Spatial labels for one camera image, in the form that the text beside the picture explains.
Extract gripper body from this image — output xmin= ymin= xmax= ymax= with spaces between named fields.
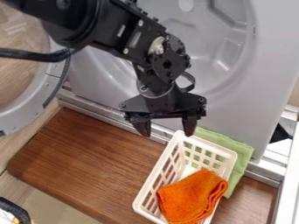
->
xmin=117 ymin=83 xmax=208 ymax=121

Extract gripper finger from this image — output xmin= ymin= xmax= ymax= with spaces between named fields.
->
xmin=181 ymin=115 xmax=200 ymax=137
xmin=129 ymin=113 xmax=154 ymax=138

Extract green cloth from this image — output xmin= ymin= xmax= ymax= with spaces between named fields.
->
xmin=192 ymin=126 xmax=256 ymax=200

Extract washing machine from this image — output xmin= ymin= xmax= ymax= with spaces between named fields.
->
xmin=0 ymin=0 xmax=299 ymax=189

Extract orange cloth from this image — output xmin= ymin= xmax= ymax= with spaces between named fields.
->
xmin=155 ymin=169 xmax=231 ymax=224

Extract white basket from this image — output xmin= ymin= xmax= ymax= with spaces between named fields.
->
xmin=130 ymin=129 xmax=240 ymax=224

